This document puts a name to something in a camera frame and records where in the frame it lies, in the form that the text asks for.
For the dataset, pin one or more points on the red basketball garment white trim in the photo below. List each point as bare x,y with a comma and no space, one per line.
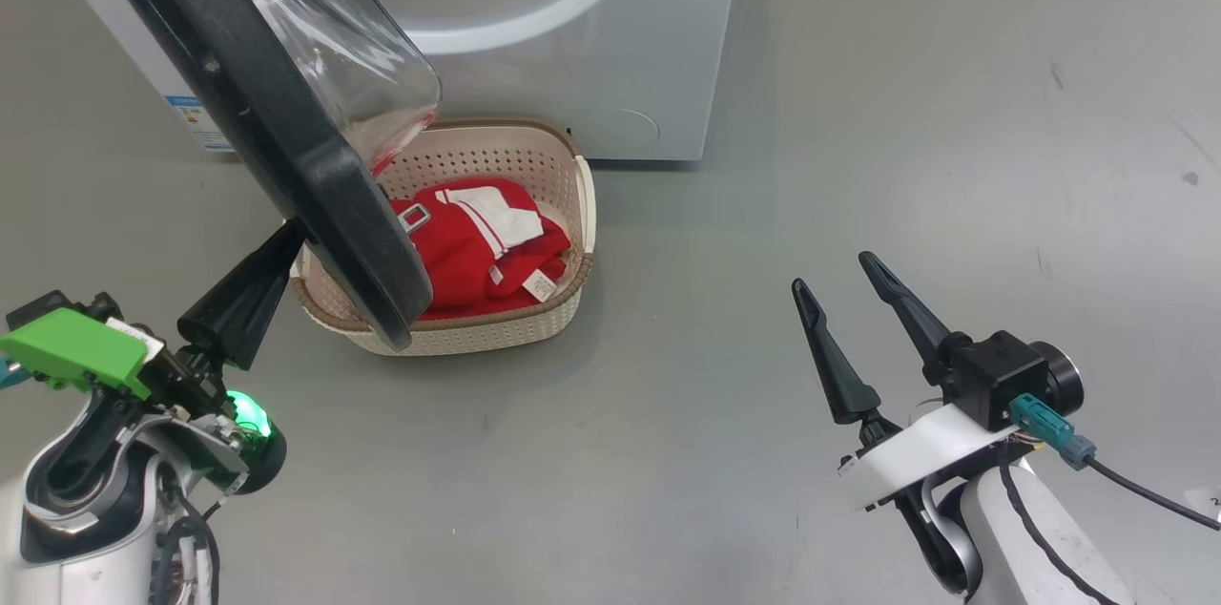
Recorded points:
515,233

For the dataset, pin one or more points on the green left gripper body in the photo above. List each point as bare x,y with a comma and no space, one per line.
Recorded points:
67,347

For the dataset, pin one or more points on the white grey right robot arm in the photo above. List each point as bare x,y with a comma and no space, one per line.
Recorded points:
1011,548

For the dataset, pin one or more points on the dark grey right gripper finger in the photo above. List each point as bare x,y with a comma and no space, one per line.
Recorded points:
911,319
839,366

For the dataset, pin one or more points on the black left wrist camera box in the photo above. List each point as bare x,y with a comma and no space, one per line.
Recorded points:
38,304

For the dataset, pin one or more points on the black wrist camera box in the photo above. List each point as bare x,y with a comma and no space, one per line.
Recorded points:
38,304
997,371

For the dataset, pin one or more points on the washing machine door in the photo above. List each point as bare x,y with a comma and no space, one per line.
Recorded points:
286,137

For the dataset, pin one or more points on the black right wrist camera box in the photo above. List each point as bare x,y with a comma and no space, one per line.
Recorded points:
997,371

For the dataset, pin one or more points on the blue energy label sticker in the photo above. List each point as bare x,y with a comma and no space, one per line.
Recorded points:
196,123

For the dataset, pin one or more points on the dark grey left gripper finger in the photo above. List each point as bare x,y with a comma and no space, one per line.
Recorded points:
238,309

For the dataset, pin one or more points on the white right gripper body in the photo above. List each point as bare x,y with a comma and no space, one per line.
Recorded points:
925,452

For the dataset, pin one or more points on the cream perforated laundry basket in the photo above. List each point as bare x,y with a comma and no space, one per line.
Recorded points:
544,328

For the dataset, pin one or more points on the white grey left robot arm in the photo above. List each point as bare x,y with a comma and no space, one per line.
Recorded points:
95,510

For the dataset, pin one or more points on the red basketball jersey number 23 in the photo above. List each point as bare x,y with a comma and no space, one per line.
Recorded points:
448,271

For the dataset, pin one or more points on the white front-load washing machine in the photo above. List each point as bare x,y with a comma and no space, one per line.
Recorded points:
591,32

